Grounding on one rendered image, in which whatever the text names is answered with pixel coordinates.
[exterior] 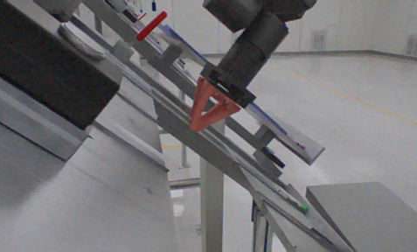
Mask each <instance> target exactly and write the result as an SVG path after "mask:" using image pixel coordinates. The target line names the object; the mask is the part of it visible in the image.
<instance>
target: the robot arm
mask: <svg viewBox="0 0 417 252"><path fill-rule="evenodd" d="M316 1H317V0H303V7H302V10H303V12H302V13H300V14H265V13H264V11H263V8H264V0H204V2H203V5H202V7H204V8H205V9H206V10H207V11H209V12H210V13H211V14H212V15H213V16H214V17H215V18H216V19H217V20H218V21H220V23H221V24H222V25H225V26H226V28H227V29H228V30H230V31H231V32H232V33H236V32H238V31H239V30H243V32H242V33H241V34H240V36H239V37H238V38H237V39H236V41H235V42H234V44H232V46H231V48H230V49H229V50H228V51H227V53H226V55H225V56H224V57H223V59H221V61H220V62H219V63H218V65H217V66H216V65H214V64H213V63H211V62H210V61H207V62H206V63H205V66H204V68H203V69H202V71H201V72H200V75H201V76H202V77H203V78H202V77H201V76H199V78H198V82H197V86H196V89H195V97H194V101H193V103H192V108H191V113H190V117H191V118H192V119H191V124H190V129H191V130H194V131H195V132H199V131H200V130H203V129H205V128H206V127H208V126H210V125H211V124H214V123H215V122H217V121H219V120H221V119H225V118H227V117H228V116H231V115H232V114H236V113H238V112H239V111H240V110H241V109H246V108H247V105H248V104H249V103H251V104H252V103H253V102H254V100H255V99H257V96H256V95H254V94H252V93H251V92H250V91H249V90H248V89H247V87H248V85H249V84H250V83H251V82H252V80H253V79H254V78H255V76H256V74H257V73H258V72H259V71H260V70H261V69H262V68H263V66H264V65H265V64H267V63H266V62H267V61H268V60H269V59H270V58H271V55H272V54H274V52H275V50H276V49H277V48H278V47H279V46H280V45H281V42H282V41H283V40H285V38H286V37H287V36H288V35H289V31H288V30H289V28H288V27H287V26H286V24H285V23H284V22H291V21H294V20H298V19H300V18H303V14H305V12H306V11H307V10H311V9H312V7H313V6H314V5H316ZM244 29H245V30H244ZM218 83H219V84H220V85H221V86H220V85H219V84H218ZM222 87H223V88H222ZM225 88H226V90H227V91H228V92H227V91H226V90H225ZM210 97H211V98H214V99H215V100H216V101H217V102H218V103H216V105H215V106H213V107H212V108H211V109H210V110H208V111H207V112H206V113H205V114H203V115H201V114H202V112H203V109H204V108H205V104H206V102H207V100H208V98H210ZM237 104H238V105H237Z"/></svg>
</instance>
